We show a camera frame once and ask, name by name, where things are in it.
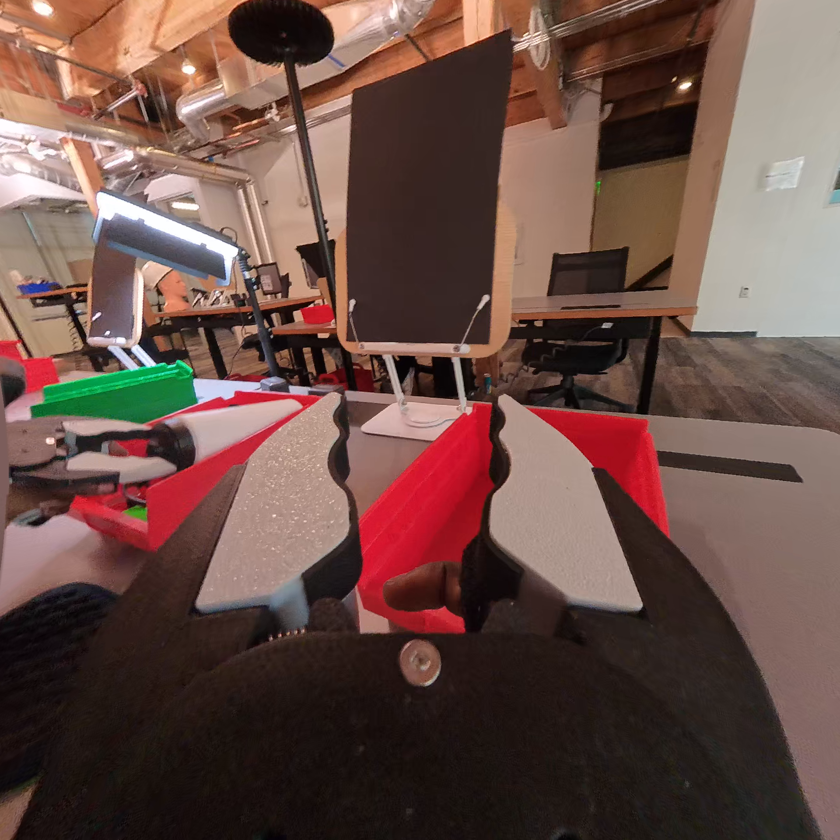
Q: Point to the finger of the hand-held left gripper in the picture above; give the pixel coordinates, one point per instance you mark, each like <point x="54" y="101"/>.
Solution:
<point x="124" y="467"/>
<point x="108" y="428"/>

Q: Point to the white bottle with black cap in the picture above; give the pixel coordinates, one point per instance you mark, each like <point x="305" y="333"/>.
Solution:
<point x="243" y="423"/>

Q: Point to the red plastic bin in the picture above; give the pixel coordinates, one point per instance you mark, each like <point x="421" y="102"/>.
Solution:
<point x="190" y="499"/>
<point x="318" y="315"/>
<point x="420" y="505"/>
<point x="39" y="371"/>

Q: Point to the small black monitor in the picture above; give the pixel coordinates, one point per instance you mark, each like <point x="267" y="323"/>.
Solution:
<point x="270" y="279"/>

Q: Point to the grey clamp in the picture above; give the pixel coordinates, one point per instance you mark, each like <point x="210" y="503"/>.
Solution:
<point x="273" y="384"/>

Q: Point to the green plastic part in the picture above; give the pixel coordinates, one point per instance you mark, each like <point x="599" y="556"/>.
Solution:
<point x="134" y="513"/>

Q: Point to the black office chair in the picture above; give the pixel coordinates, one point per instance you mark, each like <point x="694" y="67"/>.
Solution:
<point x="587" y="275"/>

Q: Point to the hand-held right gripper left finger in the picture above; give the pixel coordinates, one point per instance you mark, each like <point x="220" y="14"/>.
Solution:
<point x="275" y="512"/>

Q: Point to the black strip on table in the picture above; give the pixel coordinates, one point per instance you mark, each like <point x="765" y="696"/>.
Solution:
<point x="728" y="467"/>

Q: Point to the green plastic bin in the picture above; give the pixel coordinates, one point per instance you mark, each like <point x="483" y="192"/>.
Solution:
<point x="111" y="397"/>

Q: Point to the silver ventilation duct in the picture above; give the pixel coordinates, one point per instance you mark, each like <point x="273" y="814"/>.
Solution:
<point x="216" y="98"/>

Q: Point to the small black board on stand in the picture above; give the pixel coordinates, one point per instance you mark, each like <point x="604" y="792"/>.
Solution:
<point x="138" y="308"/>

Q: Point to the black tablet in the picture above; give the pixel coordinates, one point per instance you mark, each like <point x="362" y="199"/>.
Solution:
<point x="108" y="295"/>
<point x="426" y="197"/>

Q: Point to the mannequin head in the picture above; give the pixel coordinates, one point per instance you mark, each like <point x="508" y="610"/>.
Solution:
<point x="172" y="285"/>

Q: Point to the black lamp light bar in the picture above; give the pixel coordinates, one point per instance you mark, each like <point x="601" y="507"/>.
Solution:
<point x="164" y="253"/>

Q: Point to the wooden desk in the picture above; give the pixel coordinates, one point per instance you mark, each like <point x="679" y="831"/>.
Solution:
<point x="282" y="303"/>

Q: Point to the white paper sheet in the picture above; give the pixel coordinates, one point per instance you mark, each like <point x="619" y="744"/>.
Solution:
<point x="784" y="174"/>

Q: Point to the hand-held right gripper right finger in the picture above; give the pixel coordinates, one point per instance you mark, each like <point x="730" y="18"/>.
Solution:
<point x="558" y="525"/>

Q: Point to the person's dark clothing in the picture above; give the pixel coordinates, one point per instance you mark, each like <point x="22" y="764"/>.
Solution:
<point x="39" y="656"/>

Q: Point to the black pole with round disc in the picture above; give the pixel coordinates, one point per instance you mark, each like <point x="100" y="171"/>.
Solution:
<point x="282" y="29"/>

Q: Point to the person's right hand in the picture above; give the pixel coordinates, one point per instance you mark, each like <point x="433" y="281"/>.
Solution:
<point x="420" y="587"/>

